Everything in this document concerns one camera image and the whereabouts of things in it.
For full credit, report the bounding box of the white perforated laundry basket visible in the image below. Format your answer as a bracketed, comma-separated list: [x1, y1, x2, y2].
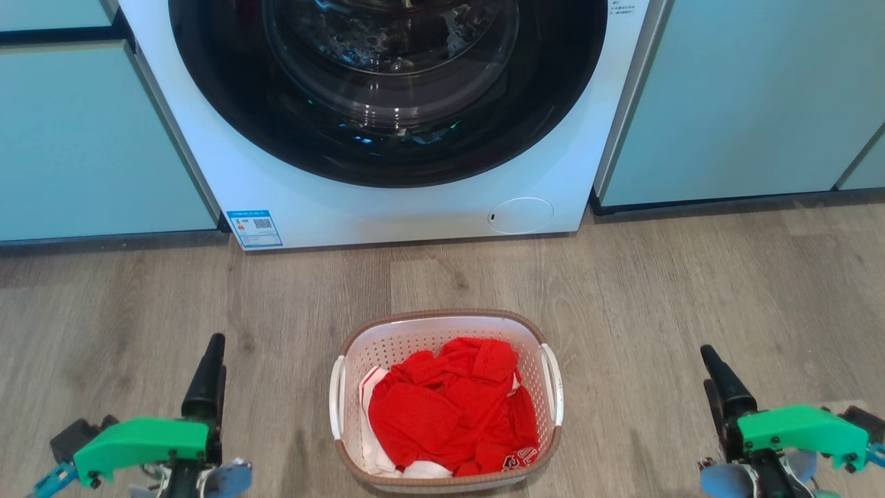
[329, 308, 565, 494]

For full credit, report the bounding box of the small teal cabinet drawer front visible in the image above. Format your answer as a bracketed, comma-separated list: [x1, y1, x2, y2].
[0, 0, 120, 33]

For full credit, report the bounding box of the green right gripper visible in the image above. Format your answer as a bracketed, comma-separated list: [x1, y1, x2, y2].
[700, 344, 885, 472]

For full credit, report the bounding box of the white front-load washing machine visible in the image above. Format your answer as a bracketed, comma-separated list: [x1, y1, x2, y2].
[118, 0, 669, 251]

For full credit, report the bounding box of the blue energy label sticker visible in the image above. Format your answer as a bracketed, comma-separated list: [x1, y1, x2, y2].
[226, 210, 283, 250]

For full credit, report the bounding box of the round black washer door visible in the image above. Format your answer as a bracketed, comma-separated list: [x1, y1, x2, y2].
[168, 0, 608, 189]

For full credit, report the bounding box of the large teal cabinet door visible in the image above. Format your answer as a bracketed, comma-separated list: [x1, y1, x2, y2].
[0, 40, 221, 243]

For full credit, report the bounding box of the round white filter cover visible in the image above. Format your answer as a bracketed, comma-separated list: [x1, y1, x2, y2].
[487, 197, 555, 235]

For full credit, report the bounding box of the red mesh garment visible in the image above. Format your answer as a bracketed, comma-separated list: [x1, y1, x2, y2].
[367, 337, 541, 478]

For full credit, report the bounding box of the narrow teal cabinet door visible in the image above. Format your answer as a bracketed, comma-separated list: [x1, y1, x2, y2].
[836, 127, 885, 192]

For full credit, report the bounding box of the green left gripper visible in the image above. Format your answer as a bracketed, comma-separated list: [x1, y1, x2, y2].
[50, 333, 228, 489]

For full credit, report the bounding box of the wide teal cabinet door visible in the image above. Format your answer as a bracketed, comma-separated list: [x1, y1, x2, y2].
[598, 0, 885, 208]

